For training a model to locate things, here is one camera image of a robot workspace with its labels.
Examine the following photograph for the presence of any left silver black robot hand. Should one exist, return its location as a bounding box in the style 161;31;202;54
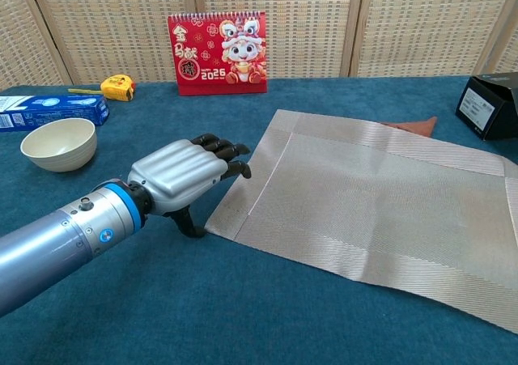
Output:
127;133;253;240

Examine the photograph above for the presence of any gray woven placemat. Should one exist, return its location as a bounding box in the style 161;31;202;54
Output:
202;108;518;336

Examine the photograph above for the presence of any cream round bowl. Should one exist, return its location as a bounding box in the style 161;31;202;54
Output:
19;117;98;173

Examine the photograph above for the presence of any black cardboard box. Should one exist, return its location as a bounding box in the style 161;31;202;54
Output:
455;72;518;142

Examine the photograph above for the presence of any woven bamboo folding screen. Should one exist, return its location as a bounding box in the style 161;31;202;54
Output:
0;0;518;93

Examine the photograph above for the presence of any blue white toothpaste box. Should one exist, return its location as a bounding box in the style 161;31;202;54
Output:
0;94;110;134

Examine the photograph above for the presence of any red desk calendar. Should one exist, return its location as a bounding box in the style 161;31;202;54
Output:
167;10;269;97

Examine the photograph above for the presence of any brown crumpled cloth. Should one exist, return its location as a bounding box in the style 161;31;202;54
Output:
380;116;439;138

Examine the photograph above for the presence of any blue felt table cover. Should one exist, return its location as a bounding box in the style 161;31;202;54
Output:
0;75;518;365

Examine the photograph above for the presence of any yellow tape measure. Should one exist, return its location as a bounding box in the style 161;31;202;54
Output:
67;74;137;103

